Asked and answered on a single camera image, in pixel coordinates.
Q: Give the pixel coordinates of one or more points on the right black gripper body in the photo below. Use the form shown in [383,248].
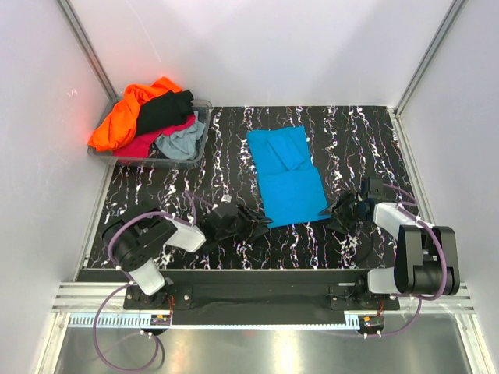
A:
[348,212]

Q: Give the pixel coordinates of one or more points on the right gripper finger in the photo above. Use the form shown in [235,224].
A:
[339,226]
[335,208]

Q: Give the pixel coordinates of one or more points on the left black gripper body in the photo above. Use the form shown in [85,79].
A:
[240,226]

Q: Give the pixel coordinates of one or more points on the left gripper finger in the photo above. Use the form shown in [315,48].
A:
[252,233]
[255,216]

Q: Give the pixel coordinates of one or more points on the blue t shirt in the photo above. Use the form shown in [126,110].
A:
[290,185]

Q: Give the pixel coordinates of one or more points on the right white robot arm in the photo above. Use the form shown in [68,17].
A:
[426,259]

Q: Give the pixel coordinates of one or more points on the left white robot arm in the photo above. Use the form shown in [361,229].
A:
[135,238]

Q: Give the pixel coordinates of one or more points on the grey t shirt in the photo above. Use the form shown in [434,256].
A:
[183,145]

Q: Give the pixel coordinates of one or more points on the magenta t shirt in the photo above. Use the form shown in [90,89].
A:
[140,145]

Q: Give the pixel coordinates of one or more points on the clear plastic bin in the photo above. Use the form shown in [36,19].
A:
[158,160]

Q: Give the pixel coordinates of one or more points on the black t shirt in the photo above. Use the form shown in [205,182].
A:
[168,110]

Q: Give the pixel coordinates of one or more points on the orange t shirt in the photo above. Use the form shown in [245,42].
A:
[118,129]

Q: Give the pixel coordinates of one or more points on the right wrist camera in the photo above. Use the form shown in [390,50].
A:
[372,188]

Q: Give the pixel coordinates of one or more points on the aluminium frame rail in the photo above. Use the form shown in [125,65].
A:
[82,296]

